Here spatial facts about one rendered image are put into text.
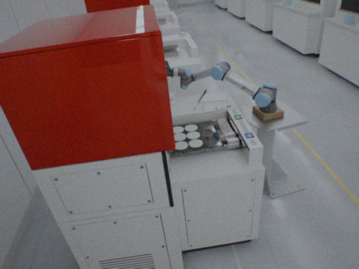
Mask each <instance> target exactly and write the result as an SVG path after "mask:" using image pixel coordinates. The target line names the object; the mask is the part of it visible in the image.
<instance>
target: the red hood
mask: <svg viewBox="0 0 359 269"><path fill-rule="evenodd" d="M0 106H1V108H2V110H3V112H4V114H5V116H6V118H7V121H8V123H9V125H10V127H11V129H12V131H13V133H14V135H15V137H16V139H17V141H18V143H19V145H20V147H21V149H22V151H23V153H24V155H25V158H26V160H27V162H28V164H29V166H30V168H31V170H35V169H42V168H50V167H54V166H61V165H69V164H72V165H73V164H77V163H79V164H80V163H85V162H86V163H88V162H89V161H90V162H93V161H96V160H99V161H100V160H104V159H111V158H117V157H124V156H132V155H140V154H148V153H152V152H161V151H169V150H175V148H176V144H175V139H174V130H173V120H172V111H171V100H170V99H169V90H168V81H167V72H166V66H165V57H164V49H163V39H162V31H161V29H160V25H159V22H158V18H157V15H156V12H155V9H154V6H153V5H152V4H151V5H146V6H137V7H128V8H119V9H116V10H109V11H100V12H92V13H84V14H82V15H73V16H64V17H57V18H51V19H46V20H39V21H37V22H36V23H34V24H33V25H31V26H29V27H28V28H26V29H24V30H23V31H20V32H19V33H17V34H15V35H14V36H12V37H11V38H9V39H7V40H5V41H4V42H2V43H0Z"/></svg>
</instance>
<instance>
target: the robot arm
mask: <svg viewBox="0 0 359 269"><path fill-rule="evenodd" d="M165 65H166V72H167V76H169V77H172V78H173V76H178V77H180V78H181V84H180V85H181V89H184V90H185V89H188V85H189V84H190V83H193V82H194V81H196V80H199V79H202V78H206V77H209V76H212V78H213V79H215V80H216V81H220V80H221V81H222V82H228V83H230V84H231V85H233V86H235V87H236V88H238V89H240V90H241V91H243V92H244V93H246V94H248V95H250V96H251V98H252V99H253V100H254V101H255V104H256V105H257V106H259V110H260V111H262V112H263V113H275V112H276V111H277V108H278V107H277V103H276V99H277V89H278V86H277V85H276V84H273V83H264V84H263V88H261V87H256V86H254V85H252V84H251V83H249V82H247V81H245V80H244V79H242V78H240V77H239V76H237V75H235V74H234V73H232V71H231V65H230V63H228V62H226V61H222V62H220V63H217V64H216V65H214V66H212V67H210V68H208V69H205V70H202V71H199V72H196V73H191V70H190V69H189V68H172V70H171V67H170V66H169V64H168V61H165Z"/></svg>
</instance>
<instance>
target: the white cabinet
mask: <svg viewBox="0 0 359 269"><path fill-rule="evenodd" d="M264 173H265V169H263V170H256V171H248V172H246V173H241V174H233V175H225V176H221V177H213V178H205V179H198V180H195V181H189V182H182V183H175V184H172V190H173V198H174V205H175V211H176V218H177V226H178V232H179V241H180V246H181V250H182V253H184V252H190V251H198V250H202V249H209V248H216V247H223V246H228V245H235V244H238V243H245V242H251V240H252V239H257V235H258V233H259V222H260V210H261V199H262V197H263V185H264Z"/></svg>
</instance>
